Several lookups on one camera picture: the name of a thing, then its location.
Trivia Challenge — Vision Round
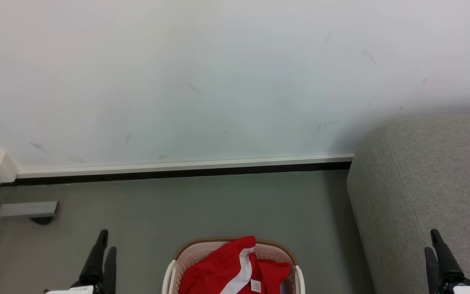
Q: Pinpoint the grey fabric sofa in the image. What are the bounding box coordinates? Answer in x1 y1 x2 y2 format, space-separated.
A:
346 114 470 294

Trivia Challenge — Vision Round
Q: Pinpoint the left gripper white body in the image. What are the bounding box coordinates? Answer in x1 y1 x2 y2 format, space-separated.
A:
43 279 106 294

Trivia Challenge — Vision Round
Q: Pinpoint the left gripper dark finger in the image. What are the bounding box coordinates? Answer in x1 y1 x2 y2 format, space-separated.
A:
103 247 118 294
79 229 109 286

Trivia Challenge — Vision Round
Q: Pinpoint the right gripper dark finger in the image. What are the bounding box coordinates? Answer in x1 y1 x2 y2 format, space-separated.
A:
424 247 440 294
430 229 465 283

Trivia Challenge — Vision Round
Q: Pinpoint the white plastic laundry basket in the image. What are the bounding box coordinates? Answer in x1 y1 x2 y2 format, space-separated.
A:
162 238 306 294

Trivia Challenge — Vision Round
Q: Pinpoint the white and black baseboard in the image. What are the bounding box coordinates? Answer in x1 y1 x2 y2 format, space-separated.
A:
15 154 355 187

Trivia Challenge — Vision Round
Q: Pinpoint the red shirt with white stripe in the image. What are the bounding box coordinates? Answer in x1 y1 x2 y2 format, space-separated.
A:
178 236 292 294

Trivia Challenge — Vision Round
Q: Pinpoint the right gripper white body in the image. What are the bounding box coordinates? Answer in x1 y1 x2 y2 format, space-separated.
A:
437 278 470 294

